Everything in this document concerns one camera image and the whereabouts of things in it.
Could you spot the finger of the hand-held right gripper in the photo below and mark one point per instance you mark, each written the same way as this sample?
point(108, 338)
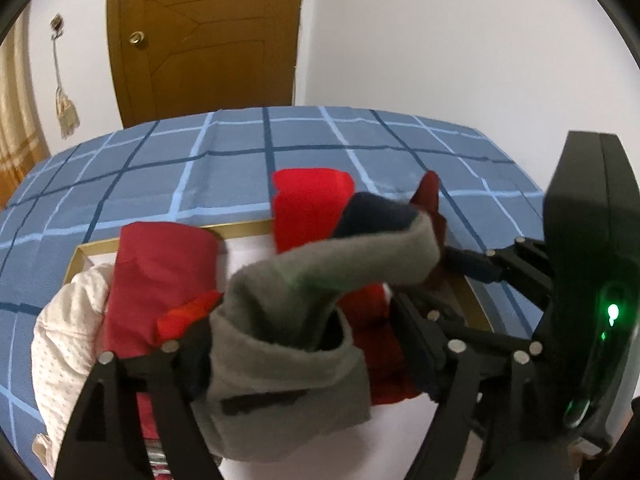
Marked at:
point(492, 336)
point(475, 262)

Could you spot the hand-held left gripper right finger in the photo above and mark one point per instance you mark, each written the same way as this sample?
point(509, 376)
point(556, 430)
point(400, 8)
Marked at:
point(425, 360)

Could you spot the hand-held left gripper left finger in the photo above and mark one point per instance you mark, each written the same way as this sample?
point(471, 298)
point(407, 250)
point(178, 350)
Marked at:
point(150, 365)

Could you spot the maroon underwear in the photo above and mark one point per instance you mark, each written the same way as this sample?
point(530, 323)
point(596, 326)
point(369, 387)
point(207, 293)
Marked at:
point(430, 205)

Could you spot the cream knotted underwear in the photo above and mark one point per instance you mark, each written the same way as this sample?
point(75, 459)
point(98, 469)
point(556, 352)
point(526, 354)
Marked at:
point(65, 340)

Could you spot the dark red underwear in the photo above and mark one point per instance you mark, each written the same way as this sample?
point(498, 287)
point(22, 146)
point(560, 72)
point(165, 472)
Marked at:
point(160, 270)

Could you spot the grey red navy sock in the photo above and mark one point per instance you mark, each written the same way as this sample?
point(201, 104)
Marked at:
point(280, 385)

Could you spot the shallow wooden tray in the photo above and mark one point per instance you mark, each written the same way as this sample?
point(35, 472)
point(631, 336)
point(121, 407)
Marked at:
point(245, 250)

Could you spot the red ribbed underwear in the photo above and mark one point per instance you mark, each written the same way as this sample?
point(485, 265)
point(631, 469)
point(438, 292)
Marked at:
point(375, 360)

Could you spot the bright red underwear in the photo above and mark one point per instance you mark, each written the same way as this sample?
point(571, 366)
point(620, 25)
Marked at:
point(310, 205)

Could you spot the blue plaid cloth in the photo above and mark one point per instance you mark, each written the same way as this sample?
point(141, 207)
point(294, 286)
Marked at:
point(325, 135)

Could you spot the curtain tassel tieback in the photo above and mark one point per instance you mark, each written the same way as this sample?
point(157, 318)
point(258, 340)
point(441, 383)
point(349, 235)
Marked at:
point(66, 110)

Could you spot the beige curtain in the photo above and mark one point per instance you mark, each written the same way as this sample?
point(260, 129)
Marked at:
point(15, 125)

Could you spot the brass door knob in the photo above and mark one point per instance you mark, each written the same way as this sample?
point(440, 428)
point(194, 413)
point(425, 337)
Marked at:
point(138, 38)

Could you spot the brown wooden door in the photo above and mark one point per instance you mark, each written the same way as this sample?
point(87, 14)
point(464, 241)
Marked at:
point(210, 35)

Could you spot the metal wall hook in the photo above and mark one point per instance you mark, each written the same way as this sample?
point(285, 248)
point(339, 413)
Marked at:
point(57, 24)

